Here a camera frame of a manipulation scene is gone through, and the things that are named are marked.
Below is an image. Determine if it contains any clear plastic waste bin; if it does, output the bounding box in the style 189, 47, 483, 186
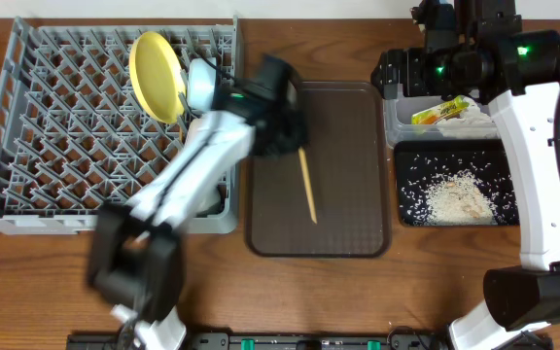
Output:
383, 94, 500, 148

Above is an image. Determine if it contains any black waste tray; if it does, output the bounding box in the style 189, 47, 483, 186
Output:
393, 138, 522, 228

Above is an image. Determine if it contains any light blue bowl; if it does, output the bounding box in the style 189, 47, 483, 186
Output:
187, 58, 218, 112

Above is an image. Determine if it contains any wooden chopstick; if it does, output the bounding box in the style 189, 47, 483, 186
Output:
298, 148, 318, 225

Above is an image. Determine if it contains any yellow plate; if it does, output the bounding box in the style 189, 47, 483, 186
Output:
129, 31, 186, 124

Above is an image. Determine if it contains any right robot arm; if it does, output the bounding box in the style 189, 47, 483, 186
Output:
370, 0, 560, 349

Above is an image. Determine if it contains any green snack wrapper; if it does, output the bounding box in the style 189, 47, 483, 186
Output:
411, 96, 470, 124

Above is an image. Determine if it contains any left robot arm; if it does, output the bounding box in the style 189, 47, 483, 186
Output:
86, 55, 307, 349

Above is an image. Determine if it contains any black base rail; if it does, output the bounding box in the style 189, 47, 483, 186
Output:
65, 332, 555, 350

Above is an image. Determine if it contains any brown serving tray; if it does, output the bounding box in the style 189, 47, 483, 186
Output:
246, 81, 392, 258

